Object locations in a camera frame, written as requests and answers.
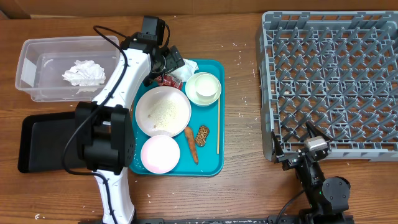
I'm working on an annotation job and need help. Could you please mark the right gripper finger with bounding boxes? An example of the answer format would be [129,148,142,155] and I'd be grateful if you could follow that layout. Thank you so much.
[271,131,284,164]
[305,121,332,142]

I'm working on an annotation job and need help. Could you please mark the grey dishwasher rack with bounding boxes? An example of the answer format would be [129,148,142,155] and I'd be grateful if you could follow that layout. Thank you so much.
[256,11,397,162]

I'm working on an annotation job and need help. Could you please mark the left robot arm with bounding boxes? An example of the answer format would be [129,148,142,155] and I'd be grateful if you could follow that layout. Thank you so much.
[71,31,184,223]

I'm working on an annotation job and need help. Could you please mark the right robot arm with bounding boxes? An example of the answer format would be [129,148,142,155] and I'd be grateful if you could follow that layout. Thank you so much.
[268,121,354,224]

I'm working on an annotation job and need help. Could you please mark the red sauce packet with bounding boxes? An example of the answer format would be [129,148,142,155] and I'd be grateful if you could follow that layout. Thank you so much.
[155,75,183,90]

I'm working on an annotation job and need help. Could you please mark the orange carrot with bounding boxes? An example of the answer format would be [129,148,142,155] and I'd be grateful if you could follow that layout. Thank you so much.
[184,126,198,165]

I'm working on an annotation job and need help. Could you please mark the wooden chopstick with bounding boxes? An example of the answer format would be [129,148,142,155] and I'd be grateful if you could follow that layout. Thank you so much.
[216,97,221,155]

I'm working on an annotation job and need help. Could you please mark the black plastic tray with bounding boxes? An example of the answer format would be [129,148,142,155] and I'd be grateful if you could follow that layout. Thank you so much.
[17,111,75,173]

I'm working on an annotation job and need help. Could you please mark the white cup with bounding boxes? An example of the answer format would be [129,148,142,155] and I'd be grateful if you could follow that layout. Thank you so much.
[195,74,220,100]

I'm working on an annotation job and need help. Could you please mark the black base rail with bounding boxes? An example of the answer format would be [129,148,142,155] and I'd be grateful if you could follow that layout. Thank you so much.
[78,215,355,224]

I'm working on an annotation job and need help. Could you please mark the clear plastic waste bin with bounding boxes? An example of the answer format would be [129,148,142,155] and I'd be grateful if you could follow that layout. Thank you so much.
[15,35,119,102]

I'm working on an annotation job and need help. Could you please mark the teal serving tray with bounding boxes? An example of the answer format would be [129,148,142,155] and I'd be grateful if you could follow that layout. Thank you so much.
[129,59,225,177]

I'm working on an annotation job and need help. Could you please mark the pale green bowl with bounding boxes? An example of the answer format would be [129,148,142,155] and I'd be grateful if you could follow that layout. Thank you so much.
[185,72,222,106]

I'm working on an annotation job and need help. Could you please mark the small pink plate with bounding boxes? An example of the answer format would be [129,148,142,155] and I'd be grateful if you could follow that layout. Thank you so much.
[141,135,180,174]

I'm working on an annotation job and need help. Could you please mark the brown patterned food piece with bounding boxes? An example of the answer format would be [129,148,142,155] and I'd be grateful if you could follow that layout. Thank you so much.
[195,125,210,147]

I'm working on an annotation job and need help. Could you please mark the large white dinner plate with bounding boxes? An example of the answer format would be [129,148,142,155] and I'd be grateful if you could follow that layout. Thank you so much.
[134,86,192,137]

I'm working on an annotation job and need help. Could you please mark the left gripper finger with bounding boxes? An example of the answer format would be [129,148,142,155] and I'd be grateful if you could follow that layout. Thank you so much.
[165,46,185,73]
[143,74,159,87]

